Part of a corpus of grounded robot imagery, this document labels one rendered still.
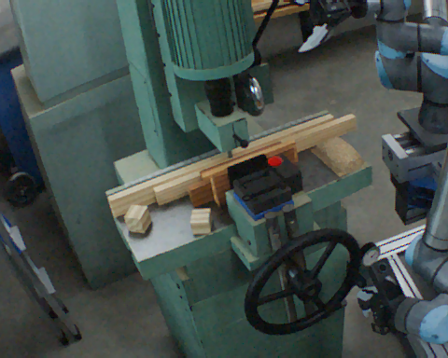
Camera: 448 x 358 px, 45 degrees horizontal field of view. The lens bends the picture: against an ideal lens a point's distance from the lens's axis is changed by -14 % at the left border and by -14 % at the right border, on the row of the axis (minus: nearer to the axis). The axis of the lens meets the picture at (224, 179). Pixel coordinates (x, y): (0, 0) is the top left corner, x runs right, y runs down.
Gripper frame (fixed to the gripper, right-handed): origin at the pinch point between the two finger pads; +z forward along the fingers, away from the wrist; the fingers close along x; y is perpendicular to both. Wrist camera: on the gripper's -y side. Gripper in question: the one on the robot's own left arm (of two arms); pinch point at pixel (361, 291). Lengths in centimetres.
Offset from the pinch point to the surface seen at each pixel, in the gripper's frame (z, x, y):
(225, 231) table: 14.5, -20.8, -22.2
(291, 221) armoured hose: 2.4, -10.2, -21.3
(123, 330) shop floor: 117, -50, 21
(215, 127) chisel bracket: 17.1, -14.5, -43.6
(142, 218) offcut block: 20, -36, -31
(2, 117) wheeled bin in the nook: 188, -73, -86
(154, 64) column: 31, -20, -63
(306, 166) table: 21.9, 4.8, -27.6
